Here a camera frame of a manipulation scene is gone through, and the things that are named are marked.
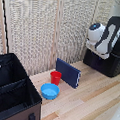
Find dark blue rectangular box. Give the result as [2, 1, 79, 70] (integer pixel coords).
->
[54, 57, 83, 90]

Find red plastic cup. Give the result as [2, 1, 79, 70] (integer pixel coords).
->
[49, 71, 62, 86]

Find blue plastic bowl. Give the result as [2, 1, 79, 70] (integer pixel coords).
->
[39, 82, 61, 101]

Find beige woven screen panel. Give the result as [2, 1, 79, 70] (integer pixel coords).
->
[0, 0, 115, 80]

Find black fabric storage bin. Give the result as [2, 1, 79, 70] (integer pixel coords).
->
[0, 52, 45, 120]

